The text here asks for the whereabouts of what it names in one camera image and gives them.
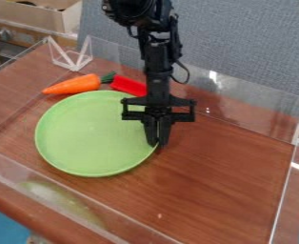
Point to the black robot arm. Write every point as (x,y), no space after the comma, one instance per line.
(151,22)

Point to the cardboard box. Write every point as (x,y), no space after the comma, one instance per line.
(54,15)

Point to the orange toy carrot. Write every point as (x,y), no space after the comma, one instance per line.
(79,84)

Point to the red rectangular block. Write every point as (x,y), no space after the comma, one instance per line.
(124,84)

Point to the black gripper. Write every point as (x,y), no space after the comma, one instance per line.
(159,111)

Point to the clear acrylic enclosure wall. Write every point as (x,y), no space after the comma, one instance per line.
(220,186)

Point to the wooden shelf unit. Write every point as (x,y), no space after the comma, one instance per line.
(19,38)

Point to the green round plate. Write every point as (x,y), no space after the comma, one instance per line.
(84,139)

